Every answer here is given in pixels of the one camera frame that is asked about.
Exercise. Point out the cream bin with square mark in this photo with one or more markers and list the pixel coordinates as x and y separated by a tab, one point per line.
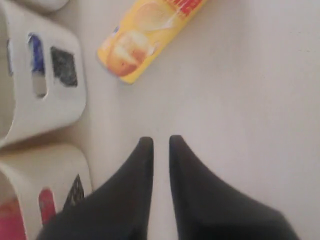
30	103

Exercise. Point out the small blue white box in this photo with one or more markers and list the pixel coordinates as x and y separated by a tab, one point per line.
35	47

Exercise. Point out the cream bin with triangle mark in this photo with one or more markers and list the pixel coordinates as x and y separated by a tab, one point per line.
24	174

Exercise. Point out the yellow Lays chips can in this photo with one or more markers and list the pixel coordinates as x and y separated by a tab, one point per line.
145	30

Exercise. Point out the pink Lays chips can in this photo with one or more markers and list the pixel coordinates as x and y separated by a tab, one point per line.
11	220

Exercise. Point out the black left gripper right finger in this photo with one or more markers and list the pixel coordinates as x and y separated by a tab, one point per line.
207	208

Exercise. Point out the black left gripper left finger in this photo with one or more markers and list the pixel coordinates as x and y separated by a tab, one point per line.
118	210

